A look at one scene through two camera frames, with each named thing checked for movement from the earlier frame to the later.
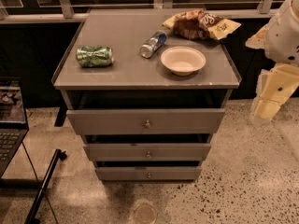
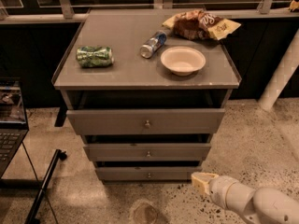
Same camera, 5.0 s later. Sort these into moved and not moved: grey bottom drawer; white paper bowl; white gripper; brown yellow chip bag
Moved: white gripper
Not moved: white paper bowl; grey bottom drawer; brown yellow chip bag
